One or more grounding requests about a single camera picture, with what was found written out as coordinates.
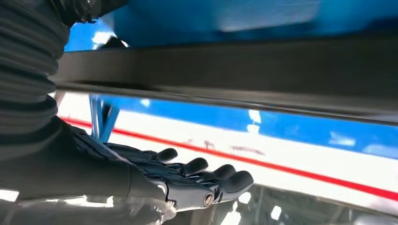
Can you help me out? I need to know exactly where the white car with red stripe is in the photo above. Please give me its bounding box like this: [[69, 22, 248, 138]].
[[54, 91, 398, 225]]

